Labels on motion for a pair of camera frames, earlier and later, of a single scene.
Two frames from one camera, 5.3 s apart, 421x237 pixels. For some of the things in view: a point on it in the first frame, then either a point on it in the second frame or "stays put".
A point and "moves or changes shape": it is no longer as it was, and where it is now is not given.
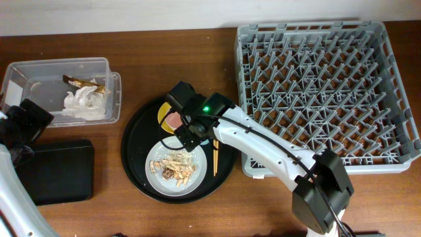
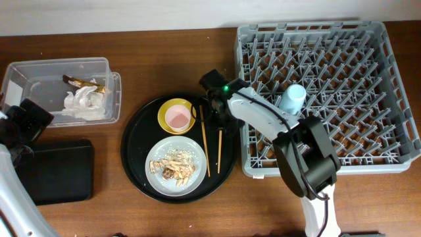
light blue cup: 205,142 → 292,99
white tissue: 85,103 stays put
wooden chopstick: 217,145 moves or changes shape
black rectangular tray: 59,171 stays put
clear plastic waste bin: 76,91 stays put
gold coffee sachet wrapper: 79,83 stays put
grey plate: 172,170 stays put
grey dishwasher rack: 328,85 stays put
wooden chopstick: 214,143 → 205,137
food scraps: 178,166 stays put
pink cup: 174,120 stays put
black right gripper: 188,137 → 210,108
